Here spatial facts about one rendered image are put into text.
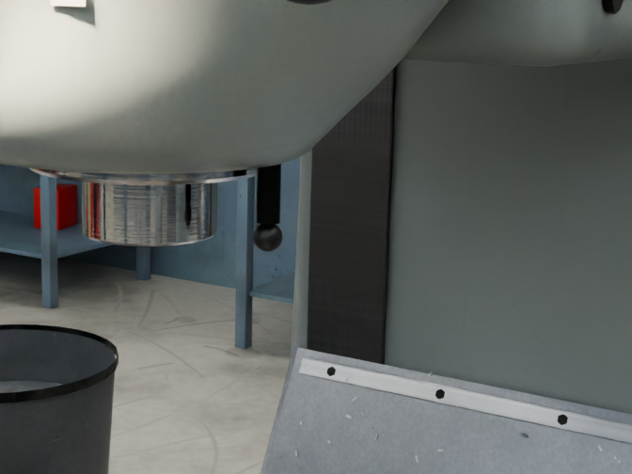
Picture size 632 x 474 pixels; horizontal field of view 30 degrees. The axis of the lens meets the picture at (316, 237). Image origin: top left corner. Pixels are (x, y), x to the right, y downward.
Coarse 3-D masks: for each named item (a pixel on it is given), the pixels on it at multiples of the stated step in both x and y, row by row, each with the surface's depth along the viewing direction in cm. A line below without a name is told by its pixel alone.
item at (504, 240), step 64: (448, 64) 75; (576, 64) 71; (384, 128) 78; (448, 128) 76; (512, 128) 74; (576, 128) 72; (320, 192) 81; (384, 192) 79; (448, 192) 77; (512, 192) 74; (576, 192) 72; (320, 256) 82; (384, 256) 79; (448, 256) 77; (512, 256) 75; (576, 256) 73; (320, 320) 83; (384, 320) 80; (448, 320) 78; (512, 320) 76; (576, 320) 74; (512, 384) 77; (576, 384) 74
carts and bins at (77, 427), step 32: (0, 352) 263; (32, 352) 264; (64, 352) 262; (96, 352) 257; (0, 384) 262; (32, 384) 262; (64, 384) 263; (96, 384) 233; (0, 416) 220; (32, 416) 223; (64, 416) 227; (96, 416) 235; (0, 448) 222; (32, 448) 224; (64, 448) 228; (96, 448) 237
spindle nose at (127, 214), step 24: (96, 192) 40; (120, 192) 39; (144, 192) 39; (168, 192) 40; (192, 192) 40; (216, 192) 42; (96, 216) 40; (120, 216) 40; (144, 216) 40; (168, 216) 40; (192, 216) 40; (96, 240) 40; (120, 240) 40; (144, 240) 40; (168, 240) 40; (192, 240) 40
